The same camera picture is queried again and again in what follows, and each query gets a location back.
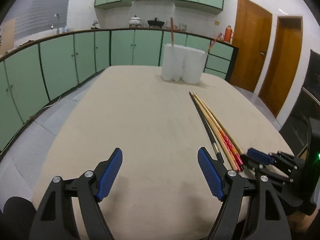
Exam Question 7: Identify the green base cabinets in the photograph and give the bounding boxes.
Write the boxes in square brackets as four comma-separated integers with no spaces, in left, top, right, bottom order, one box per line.
[1,28,238,150]

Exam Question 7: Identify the black oven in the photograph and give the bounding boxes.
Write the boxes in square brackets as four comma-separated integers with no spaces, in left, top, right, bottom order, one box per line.
[280,50,320,155]

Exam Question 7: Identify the white lidded pot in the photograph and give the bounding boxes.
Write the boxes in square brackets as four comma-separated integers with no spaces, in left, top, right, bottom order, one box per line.
[129,15,142,28]

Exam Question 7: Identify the orange thermos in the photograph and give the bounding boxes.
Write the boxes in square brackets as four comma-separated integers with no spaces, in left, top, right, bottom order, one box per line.
[223,25,233,43]

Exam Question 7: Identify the right wooden door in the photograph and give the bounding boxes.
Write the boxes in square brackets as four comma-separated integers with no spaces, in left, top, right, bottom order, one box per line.
[259,16,303,117]

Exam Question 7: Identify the chrome faucet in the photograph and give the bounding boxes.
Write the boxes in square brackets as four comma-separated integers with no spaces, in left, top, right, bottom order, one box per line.
[51,13,60,35]

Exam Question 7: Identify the wooden door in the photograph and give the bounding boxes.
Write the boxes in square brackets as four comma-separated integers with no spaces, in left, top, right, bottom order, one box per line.
[230,0,272,92]
[259,16,303,117]

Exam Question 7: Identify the white double utensil holder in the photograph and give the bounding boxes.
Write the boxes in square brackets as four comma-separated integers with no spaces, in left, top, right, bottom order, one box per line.
[161,43,208,84]

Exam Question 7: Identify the curved orange patterned chopstick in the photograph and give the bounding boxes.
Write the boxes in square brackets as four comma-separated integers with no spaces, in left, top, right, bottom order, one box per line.
[207,33,223,53]

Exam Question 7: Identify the left wooden door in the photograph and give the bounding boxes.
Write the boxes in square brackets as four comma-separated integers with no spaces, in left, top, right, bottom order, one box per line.
[230,0,272,92]

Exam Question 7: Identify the orange red patterned chopstick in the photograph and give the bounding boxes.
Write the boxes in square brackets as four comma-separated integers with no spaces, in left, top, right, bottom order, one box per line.
[218,128,244,171]

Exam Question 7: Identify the black wok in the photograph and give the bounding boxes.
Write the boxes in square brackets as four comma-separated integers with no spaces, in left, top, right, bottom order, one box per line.
[148,17,165,29]

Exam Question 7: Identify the black chopstick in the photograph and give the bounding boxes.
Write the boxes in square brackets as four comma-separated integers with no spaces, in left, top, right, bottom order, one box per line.
[189,92,224,163]

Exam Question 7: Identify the red striped bamboo chopstick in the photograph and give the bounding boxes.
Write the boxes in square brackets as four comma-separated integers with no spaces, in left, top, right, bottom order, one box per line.
[170,17,174,46]

